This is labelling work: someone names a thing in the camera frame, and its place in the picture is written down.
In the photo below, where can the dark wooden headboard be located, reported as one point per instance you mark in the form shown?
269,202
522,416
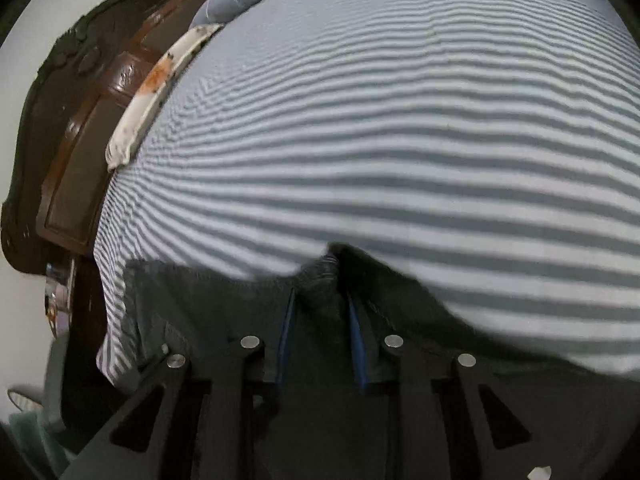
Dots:
81,90

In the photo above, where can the grey white striped bedsheet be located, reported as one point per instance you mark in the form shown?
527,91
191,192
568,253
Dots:
489,148

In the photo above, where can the dark grey denim pants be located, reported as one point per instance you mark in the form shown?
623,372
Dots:
335,430

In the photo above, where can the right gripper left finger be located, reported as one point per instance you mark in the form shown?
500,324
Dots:
179,425

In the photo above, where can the floral white mattress edge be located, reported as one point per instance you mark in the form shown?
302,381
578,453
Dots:
151,95

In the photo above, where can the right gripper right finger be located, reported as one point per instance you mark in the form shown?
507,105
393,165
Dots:
447,416

